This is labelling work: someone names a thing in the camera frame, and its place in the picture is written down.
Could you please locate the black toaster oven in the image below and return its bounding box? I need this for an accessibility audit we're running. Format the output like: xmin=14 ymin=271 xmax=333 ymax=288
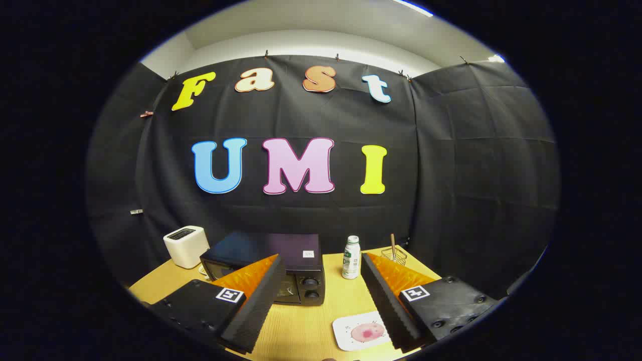
xmin=200 ymin=231 xmax=326 ymax=306

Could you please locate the white rectangular plate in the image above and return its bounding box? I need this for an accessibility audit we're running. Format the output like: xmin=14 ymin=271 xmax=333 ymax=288
xmin=332 ymin=311 xmax=393 ymax=351

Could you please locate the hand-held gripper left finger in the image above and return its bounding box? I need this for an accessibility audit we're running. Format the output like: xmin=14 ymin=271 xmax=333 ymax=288
xmin=148 ymin=254 xmax=286 ymax=354

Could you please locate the pink meat slice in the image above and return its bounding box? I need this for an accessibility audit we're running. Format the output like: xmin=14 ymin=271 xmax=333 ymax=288
xmin=351 ymin=322 xmax=386 ymax=342

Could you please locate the wire mesh holder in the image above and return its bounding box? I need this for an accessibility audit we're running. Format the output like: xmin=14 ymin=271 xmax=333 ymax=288
xmin=381 ymin=247 xmax=408 ymax=266

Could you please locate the white bread toaster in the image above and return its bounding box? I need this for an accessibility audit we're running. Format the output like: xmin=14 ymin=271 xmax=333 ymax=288
xmin=163 ymin=226 xmax=210 ymax=269

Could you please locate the white green drink bottle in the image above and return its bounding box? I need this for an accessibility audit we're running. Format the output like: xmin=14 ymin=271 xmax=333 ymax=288
xmin=342 ymin=236 xmax=362 ymax=280

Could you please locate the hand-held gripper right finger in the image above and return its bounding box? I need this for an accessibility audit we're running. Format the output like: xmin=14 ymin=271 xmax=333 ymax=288
xmin=361 ymin=252 xmax=502 ymax=353

